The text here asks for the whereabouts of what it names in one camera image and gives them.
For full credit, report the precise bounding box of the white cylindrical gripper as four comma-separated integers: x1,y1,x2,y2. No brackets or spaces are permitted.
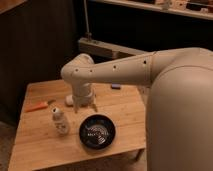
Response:
72,83,98,113

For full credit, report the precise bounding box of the long beige case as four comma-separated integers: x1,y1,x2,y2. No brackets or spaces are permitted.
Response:
78,37,144,59

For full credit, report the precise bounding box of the black round bowl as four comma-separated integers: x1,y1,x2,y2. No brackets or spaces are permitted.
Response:
79,114,116,150

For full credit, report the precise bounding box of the orange toy carrot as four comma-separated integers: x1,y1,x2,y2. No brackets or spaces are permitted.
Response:
25,100,55,112

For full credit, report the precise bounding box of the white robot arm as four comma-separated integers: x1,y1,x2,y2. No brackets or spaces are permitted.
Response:
61,47,213,171

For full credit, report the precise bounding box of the small purple block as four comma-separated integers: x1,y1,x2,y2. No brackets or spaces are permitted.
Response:
111,84,121,89

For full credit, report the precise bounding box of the shelf with items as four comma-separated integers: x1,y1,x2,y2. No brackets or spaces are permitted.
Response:
92,0,213,21

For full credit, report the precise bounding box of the wooden table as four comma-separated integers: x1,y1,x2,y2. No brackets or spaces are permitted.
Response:
7,78,148,171

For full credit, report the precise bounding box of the small white object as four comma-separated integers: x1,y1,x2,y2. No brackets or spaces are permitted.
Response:
65,95,74,106

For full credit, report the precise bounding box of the metal pole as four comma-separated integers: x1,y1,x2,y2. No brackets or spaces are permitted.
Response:
83,0,92,41

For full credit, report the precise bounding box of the white plastic bottle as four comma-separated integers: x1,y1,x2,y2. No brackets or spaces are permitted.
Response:
52,107,70,135

